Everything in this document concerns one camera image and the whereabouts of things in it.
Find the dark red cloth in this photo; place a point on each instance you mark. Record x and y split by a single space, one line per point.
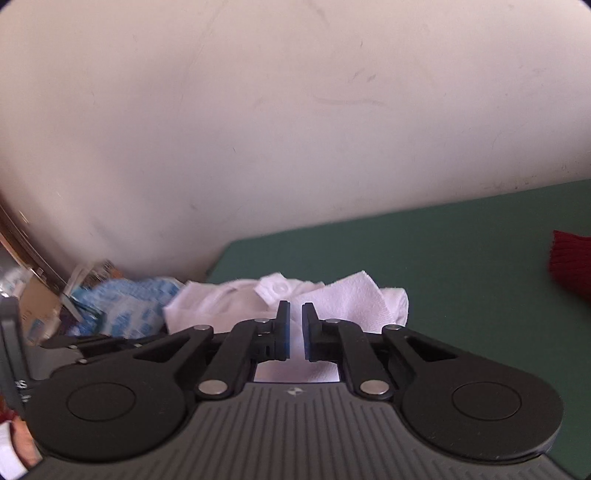
572 263

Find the labelled cardboard box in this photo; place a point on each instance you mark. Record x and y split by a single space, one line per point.
41 309

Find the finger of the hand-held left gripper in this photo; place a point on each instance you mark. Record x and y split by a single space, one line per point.
111 354
92 341

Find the person's left forearm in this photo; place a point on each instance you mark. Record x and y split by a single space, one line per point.
25 443

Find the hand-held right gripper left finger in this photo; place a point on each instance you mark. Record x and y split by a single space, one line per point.
285 332

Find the white shirt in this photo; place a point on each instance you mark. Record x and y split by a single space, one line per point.
351 300

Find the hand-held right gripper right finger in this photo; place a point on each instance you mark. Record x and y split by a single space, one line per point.
307 332

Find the blue floral cloth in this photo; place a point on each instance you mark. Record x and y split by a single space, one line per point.
129 304

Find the green blanket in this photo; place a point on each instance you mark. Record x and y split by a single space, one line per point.
438 258

